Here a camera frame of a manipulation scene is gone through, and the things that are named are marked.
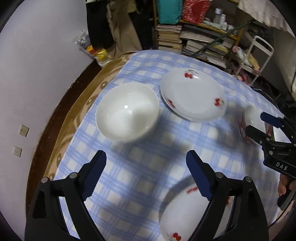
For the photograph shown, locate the cherry plate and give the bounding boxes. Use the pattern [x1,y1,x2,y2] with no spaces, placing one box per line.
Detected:
[159,67,227,122]
[159,182,234,241]

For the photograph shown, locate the teal bag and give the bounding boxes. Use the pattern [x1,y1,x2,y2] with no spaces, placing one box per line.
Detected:
[157,0,183,25]

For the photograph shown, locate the brown blanket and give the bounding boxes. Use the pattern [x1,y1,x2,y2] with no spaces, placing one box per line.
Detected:
[44,52,135,180]

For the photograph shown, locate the right hand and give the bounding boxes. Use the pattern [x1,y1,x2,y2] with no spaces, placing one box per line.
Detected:
[277,174,288,196]

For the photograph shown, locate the red patterned bag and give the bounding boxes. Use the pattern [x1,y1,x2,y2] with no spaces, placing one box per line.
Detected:
[182,0,211,24]

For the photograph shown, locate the wall socket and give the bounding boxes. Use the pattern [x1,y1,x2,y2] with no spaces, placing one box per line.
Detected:
[18,124,29,137]
[13,146,23,157]

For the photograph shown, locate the stack of books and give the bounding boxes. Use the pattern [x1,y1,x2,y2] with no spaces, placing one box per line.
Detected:
[156,22,236,69]

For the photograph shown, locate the white rolling cart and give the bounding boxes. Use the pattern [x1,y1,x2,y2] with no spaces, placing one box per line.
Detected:
[232,32,274,86]

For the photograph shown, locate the plain white bowl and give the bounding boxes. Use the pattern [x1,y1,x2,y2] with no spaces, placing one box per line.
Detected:
[95,82,160,143]

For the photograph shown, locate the hanging dark clothes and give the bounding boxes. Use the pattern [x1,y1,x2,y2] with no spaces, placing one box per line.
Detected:
[85,1,156,59]

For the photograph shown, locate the wall socket lower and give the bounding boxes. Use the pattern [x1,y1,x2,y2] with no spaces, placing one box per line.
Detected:
[13,146,23,157]

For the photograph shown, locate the red patterned small bowl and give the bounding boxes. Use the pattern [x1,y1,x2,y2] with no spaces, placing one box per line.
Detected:
[238,105,265,144]

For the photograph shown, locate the wall socket upper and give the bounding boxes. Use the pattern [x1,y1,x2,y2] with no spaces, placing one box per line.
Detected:
[18,124,29,137]

